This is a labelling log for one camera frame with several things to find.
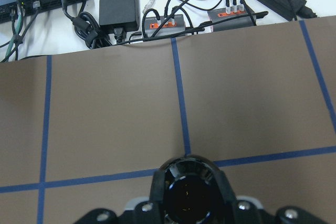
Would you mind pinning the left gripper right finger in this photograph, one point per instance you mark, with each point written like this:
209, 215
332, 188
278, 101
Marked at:
222, 198

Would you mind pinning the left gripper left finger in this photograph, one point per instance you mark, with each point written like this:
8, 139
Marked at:
157, 197

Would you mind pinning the dark glass wine bottle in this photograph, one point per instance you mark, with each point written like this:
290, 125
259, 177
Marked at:
189, 189

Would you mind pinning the grey orange usb hub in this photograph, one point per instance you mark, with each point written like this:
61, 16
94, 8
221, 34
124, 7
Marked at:
224, 21
172, 26

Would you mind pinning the small black power adapter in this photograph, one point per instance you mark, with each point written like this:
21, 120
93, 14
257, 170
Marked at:
287, 9

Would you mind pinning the black power brick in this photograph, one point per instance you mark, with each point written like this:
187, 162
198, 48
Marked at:
119, 13

